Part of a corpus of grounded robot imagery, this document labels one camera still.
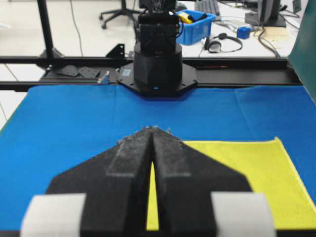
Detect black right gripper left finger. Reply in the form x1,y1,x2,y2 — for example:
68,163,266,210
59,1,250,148
46,129,152,235

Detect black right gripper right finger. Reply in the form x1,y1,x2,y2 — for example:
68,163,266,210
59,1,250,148
151,128,252,235

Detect yellow-green towel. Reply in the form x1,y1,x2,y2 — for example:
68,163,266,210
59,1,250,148
146,137,316,232

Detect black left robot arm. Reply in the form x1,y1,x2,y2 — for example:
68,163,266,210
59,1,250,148
46,0,184,237

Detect blue table mat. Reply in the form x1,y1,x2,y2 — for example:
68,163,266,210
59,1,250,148
0,85,316,231

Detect black headphones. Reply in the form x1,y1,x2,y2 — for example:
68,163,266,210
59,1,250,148
203,33,243,54

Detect blue plastic bin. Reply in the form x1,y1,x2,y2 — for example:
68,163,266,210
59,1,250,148
176,9,216,45

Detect blue small box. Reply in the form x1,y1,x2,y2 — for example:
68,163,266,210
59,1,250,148
237,26,252,40

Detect black office chair base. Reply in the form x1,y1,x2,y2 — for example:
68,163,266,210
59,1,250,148
99,0,141,30

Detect dark green backdrop board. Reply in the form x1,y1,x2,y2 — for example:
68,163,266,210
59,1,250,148
288,0,316,102

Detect black monitor stand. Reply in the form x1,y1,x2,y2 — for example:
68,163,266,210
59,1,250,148
244,0,286,28

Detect black frame rail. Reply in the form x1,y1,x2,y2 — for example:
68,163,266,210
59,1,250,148
0,56,301,96

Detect black vertical frame post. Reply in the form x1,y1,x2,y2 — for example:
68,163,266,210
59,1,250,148
37,0,64,69

